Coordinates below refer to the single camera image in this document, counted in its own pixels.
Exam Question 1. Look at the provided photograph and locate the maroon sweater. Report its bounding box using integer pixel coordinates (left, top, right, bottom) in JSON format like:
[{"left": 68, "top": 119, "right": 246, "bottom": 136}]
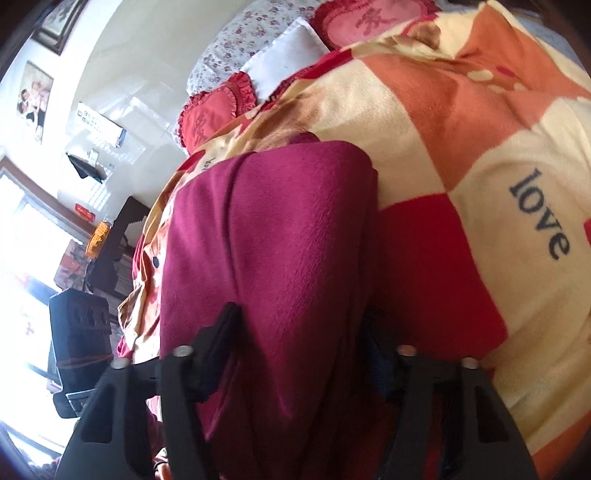
[{"left": 160, "top": 134, "right": 377, "bottom": 479}]

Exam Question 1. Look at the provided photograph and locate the dark wooden side table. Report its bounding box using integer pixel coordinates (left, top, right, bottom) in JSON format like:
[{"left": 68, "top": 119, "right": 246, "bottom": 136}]
[{"left": 85, "top": 196, "right": 149, "bottom": 300}]

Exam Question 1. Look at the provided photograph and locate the yellow plastic basket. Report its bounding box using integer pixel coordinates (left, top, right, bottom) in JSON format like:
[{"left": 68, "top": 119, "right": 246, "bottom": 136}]
[{"left": 85, "top": 221, "right": 112, "bottom": 259}]

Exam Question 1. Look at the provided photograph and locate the red cream orange fleece blanket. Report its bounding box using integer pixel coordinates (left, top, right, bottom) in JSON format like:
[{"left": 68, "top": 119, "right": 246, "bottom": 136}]
[{"left": 117, "top": 1, "right": 590, "bottom": 479}]

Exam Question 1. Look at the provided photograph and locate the red heart cushion left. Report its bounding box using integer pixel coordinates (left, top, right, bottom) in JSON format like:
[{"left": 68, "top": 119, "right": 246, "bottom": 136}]
[{"left": 176, "top": 71, "right": 257, "bottom": 155}]

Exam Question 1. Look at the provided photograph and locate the red heart cushion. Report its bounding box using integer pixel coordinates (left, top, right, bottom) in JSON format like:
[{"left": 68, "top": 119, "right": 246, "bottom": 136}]
[
  {"left": 176, "top": 71, "right": 257, "bottom": 155},
  {"left": 310, "top": 0, "right": 440, "bottom": 50}
]

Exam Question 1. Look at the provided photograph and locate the white pillow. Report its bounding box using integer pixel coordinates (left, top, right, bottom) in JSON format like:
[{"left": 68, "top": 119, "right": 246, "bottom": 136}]
[{"left": 240, "top": 17, "right": 329, "bottom": 103}]

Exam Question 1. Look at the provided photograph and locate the red heart cushion right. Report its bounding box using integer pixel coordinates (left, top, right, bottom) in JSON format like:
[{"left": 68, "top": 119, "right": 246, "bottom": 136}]
[{"left": 310, "top": 0, "right": 440, "bottom": 50}]

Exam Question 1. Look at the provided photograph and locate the framed wall photo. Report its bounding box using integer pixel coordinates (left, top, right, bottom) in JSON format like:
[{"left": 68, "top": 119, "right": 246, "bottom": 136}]
[{"left": 17, "top": 61, "right": 54, "bottom": 143}]

